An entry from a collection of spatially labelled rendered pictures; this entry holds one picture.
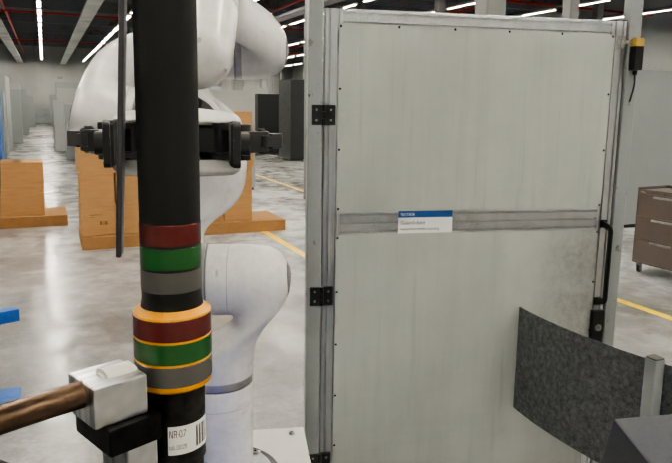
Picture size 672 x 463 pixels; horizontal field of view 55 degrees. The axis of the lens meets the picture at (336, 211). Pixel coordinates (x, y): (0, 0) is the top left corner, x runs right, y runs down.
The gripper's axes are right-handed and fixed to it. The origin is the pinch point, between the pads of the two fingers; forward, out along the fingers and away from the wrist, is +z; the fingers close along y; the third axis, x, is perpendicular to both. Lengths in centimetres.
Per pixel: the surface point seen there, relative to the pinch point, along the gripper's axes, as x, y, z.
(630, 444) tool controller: -41, -58, -25
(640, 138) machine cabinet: -29, -607, -777
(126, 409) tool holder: -13.0, 2.0, 13.3
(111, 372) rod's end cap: -11.2, 2.8, 12.6
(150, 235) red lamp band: -4.2, 0.7, 11.4
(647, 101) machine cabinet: 23, -614, -779
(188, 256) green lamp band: -5.4, -1.2, 11.3
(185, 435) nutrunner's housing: -15.6, -0.9, 11.6
